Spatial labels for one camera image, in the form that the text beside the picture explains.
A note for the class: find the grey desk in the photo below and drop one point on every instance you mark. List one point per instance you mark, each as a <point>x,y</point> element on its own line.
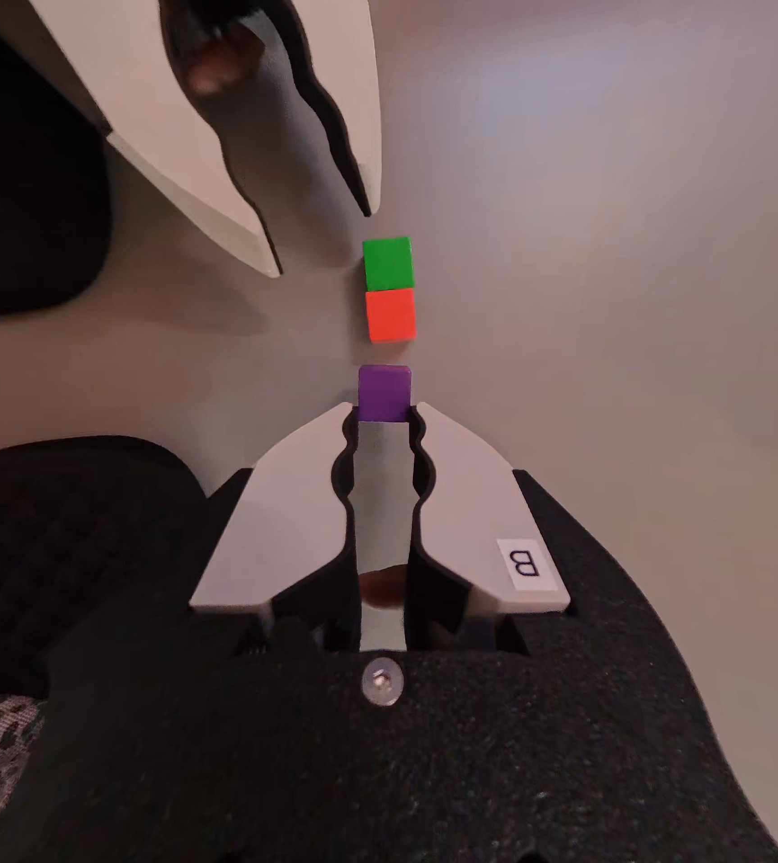
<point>598,270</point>

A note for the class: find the person's left hand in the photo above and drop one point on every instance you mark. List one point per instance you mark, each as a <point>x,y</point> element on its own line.
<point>217,57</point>

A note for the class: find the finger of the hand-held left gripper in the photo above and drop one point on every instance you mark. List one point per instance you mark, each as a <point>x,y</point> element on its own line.
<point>139,94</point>
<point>348,60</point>

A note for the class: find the green cube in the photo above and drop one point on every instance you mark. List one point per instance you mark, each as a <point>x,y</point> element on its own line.
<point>387,263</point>

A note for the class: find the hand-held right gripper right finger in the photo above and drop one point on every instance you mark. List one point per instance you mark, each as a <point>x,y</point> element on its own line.
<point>477,519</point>

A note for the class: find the orange cube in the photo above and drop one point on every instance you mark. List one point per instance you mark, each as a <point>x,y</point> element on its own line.
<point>391,315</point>

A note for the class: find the purple cube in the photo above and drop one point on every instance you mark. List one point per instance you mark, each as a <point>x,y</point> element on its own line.
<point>384,394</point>

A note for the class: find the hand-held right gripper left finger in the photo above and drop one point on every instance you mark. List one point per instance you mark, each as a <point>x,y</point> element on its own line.
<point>274,526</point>

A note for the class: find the person's right hand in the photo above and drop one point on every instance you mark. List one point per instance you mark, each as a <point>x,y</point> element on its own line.
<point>382,588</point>

